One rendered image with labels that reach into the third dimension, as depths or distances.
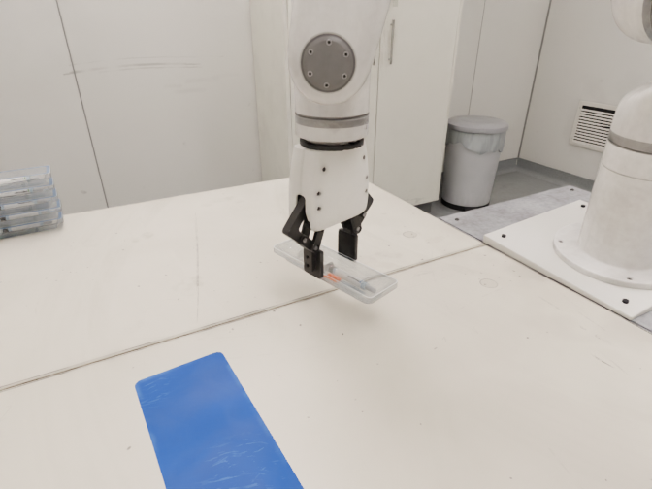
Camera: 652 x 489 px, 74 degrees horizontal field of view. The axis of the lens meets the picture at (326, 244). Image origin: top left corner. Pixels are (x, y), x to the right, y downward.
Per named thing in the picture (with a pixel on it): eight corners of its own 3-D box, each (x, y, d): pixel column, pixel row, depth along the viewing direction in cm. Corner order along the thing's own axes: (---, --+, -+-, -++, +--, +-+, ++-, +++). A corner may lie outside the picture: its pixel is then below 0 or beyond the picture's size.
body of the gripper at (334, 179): (339, 119, 56) (338, 201, 61) (277, 132, 50) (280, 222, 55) (384, 128, 51) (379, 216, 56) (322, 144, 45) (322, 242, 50)
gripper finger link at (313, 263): (307, 223, 55) (308, 269, 58) (286, 230, 53) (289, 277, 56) (324, 231, 53) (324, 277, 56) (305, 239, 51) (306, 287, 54)
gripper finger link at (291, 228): (320, 175, 52) (331, 211, 56) (274, 211, 49) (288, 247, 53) (327, 177, 52) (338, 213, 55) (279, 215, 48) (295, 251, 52)
